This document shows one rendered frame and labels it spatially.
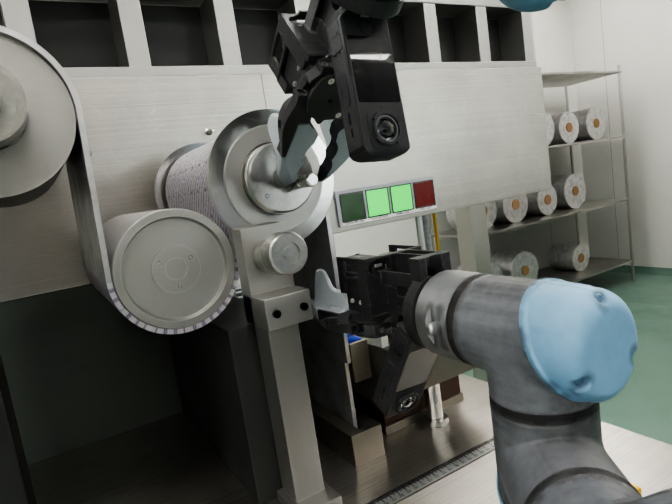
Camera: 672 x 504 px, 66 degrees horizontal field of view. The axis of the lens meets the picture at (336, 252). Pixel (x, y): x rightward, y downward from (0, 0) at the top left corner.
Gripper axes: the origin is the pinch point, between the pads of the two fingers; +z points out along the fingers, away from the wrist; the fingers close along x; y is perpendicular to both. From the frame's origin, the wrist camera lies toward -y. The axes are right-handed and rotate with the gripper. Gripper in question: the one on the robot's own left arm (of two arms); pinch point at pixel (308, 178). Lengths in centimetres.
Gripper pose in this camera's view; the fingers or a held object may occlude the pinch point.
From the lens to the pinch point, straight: 54.1
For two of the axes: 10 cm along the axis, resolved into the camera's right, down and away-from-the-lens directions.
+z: -3.0, 6.0, 7.5
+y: -4.4, -7.8, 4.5
